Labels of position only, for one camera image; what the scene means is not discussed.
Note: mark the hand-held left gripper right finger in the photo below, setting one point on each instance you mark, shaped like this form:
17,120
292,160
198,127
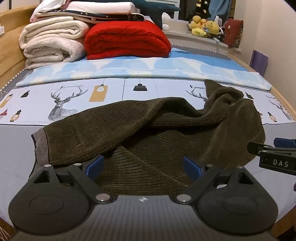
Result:
193,170

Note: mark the yellow duck plush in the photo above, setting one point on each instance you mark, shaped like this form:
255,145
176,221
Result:
197,21

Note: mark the black and white plush toy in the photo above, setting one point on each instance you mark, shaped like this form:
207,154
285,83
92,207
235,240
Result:
220,33

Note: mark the white wall socket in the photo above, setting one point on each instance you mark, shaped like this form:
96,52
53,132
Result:
1,30

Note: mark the yellow flat plush toy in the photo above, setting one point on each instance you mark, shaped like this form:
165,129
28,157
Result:
198,32

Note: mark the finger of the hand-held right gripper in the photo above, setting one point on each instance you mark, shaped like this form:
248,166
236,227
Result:
285,142
256,148

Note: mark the red folded blanket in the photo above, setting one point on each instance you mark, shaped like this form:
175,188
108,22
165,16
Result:
127,39

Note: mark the window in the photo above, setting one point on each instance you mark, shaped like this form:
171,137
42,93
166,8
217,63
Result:
192,9

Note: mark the white pillow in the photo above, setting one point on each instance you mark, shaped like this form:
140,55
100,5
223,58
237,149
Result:
104,8

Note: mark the yellow round plush toy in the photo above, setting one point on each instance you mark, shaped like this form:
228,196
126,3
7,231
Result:
212,27

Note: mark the purple board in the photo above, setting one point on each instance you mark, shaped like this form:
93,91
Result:
259,62

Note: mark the light blue patterned sheet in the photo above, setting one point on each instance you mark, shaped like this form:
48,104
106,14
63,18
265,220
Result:
138,68

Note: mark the blue curtain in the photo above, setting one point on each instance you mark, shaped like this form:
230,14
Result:
222,9

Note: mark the teal shark plush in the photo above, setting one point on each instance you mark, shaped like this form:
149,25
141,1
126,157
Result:
157,6

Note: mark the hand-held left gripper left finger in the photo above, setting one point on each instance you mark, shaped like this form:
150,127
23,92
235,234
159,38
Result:
96,167

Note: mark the cream folded blanket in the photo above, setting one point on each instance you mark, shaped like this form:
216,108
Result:
53,29

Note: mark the pink and white folded cloth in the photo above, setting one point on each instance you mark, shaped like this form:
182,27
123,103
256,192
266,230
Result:
50,8

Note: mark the dark red cushion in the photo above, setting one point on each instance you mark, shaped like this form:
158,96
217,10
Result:
233,32

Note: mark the white plastic object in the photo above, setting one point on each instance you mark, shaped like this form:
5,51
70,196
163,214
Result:
218,20

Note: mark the white window sill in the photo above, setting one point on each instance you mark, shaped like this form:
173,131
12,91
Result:
185,37

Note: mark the white fleece folded blanket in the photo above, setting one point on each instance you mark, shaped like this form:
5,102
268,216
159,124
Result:
50,53

